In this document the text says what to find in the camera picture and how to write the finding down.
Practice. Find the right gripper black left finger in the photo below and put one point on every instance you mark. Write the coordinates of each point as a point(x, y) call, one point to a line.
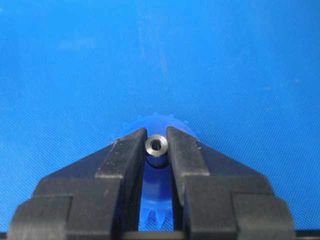
point(95, 198)

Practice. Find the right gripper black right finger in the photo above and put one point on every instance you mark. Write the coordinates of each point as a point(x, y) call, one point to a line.
point(219, 198)

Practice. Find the blue plastic spur gear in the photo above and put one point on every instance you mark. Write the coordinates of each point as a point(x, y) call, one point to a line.
point(156, 202)

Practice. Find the blue table mat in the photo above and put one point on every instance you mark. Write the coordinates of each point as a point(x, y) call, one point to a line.
point(244, 75)

